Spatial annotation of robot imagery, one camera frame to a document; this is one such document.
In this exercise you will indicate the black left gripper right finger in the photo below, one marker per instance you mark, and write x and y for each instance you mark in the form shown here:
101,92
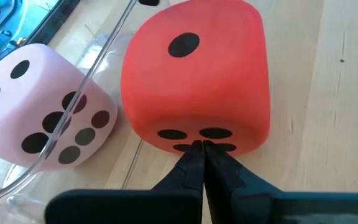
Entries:
238,199

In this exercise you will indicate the black aluminium table frame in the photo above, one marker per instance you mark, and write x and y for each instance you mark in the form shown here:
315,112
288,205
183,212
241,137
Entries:
54,18

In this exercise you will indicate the pink foam die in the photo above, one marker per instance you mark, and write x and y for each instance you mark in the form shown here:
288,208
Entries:
17,118

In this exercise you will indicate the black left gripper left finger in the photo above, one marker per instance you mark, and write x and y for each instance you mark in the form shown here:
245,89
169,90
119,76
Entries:
179,199

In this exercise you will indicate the clear plastic bin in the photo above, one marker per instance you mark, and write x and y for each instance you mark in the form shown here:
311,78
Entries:
104,46

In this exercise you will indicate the red foam die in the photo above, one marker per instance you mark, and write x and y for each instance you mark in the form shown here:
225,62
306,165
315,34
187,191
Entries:
197,87

